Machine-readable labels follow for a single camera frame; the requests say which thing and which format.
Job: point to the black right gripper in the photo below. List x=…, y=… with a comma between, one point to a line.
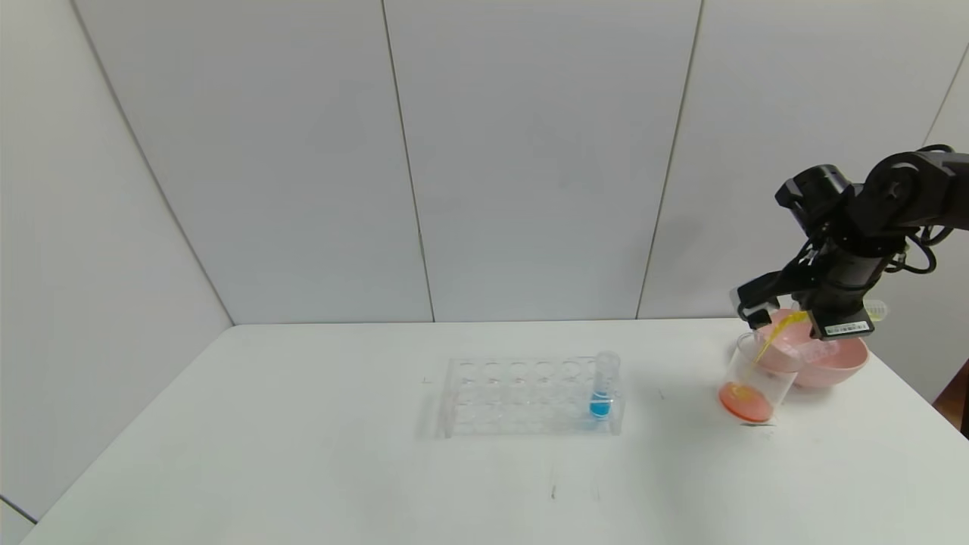
x=844, y=325

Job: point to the test tube with red pigment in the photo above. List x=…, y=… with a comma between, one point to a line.
x=821, y=350

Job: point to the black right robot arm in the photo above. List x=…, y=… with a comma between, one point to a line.
x=863, y=227

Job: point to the clear glass beaker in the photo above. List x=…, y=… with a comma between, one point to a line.
x=746, y=401

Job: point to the test tube with blue pigment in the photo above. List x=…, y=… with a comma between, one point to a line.
x=599, y=407

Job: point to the clear plastic test tube rack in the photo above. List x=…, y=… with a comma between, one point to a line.
x=522, y=424

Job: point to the pink plastic bowl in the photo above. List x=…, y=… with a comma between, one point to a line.
x=840, y=367

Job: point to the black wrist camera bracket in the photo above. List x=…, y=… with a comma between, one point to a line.
x=776, y=281

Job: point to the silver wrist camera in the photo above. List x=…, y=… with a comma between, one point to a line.
x=757, y=312

